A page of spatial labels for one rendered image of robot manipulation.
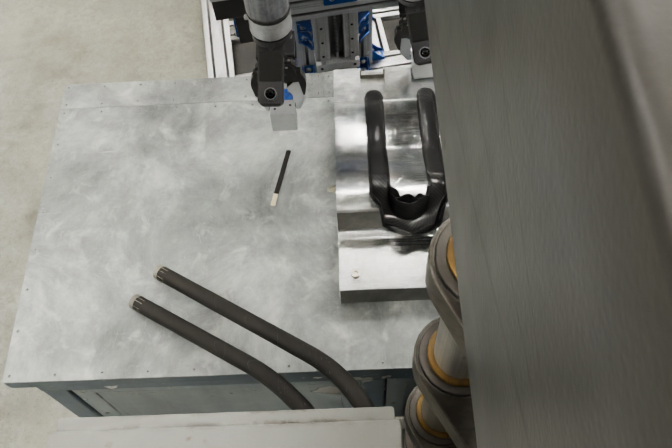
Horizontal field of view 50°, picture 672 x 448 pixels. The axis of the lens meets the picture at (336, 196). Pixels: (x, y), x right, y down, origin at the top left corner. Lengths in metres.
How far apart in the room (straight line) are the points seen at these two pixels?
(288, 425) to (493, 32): 0.48
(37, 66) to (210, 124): 1.50
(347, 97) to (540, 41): 1.38
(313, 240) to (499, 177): 1.25
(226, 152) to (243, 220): 0.18
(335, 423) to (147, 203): 1.00
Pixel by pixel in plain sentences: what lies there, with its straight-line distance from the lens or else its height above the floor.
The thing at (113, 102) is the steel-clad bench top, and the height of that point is 0.80.
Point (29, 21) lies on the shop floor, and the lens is 3.24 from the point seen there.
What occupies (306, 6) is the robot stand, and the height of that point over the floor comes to 0.73.
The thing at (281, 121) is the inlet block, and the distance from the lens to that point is 1.45.
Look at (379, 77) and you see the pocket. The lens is 1.60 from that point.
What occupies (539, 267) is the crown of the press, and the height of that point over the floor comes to 1.94.
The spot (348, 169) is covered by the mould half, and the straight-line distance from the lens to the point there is 1.40.
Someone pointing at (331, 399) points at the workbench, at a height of 0.51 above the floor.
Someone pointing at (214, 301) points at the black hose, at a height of 0.86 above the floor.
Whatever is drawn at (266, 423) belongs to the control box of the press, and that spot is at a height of 1.46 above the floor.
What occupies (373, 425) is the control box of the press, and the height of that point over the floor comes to 1.47.
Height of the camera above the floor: 2.09
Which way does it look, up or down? 59 degrees down
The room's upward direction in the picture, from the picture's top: 5 degrees counter-clockwise
